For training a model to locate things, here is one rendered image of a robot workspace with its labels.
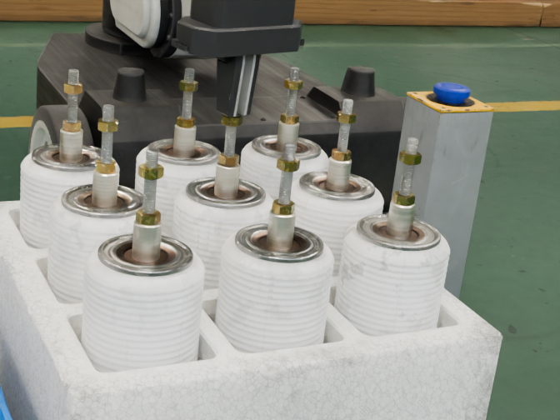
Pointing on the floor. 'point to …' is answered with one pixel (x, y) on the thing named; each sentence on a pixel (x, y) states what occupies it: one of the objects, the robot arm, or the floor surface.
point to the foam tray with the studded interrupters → (235, 363)
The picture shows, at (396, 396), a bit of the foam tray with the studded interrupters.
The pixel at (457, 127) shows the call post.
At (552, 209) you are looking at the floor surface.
